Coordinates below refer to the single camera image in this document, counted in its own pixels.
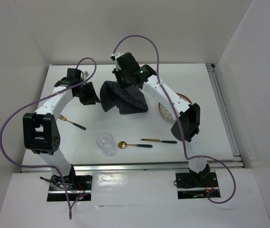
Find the gold knife green handle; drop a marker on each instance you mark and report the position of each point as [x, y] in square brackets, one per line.
[159, 141]

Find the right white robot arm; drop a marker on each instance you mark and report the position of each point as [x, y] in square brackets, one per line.
[187, 116]

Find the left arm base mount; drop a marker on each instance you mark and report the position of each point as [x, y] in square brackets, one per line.
[80, 189]

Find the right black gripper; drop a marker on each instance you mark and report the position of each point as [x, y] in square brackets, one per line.
[117, 71]

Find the floral patterned plate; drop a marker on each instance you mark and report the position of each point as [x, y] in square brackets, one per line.
[166, 114]

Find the gold spoon green handle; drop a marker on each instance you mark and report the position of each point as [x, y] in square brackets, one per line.
[123, 145]

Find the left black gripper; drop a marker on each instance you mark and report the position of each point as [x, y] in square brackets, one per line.
[91, 95]

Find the gold fork green handle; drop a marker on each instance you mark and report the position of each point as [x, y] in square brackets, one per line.
[75, 124]

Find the dark grey checked cloth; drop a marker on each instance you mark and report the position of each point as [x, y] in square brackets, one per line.
[129, 101]

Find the clear drinking glass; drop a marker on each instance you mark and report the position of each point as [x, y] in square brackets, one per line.
[105, 142]

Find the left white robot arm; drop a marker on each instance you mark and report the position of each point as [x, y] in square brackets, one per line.
[40, 130]

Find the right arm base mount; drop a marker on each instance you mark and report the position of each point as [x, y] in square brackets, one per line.
[187, 188]

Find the aluminium rail frame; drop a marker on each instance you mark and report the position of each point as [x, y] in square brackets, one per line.
[196, 81]

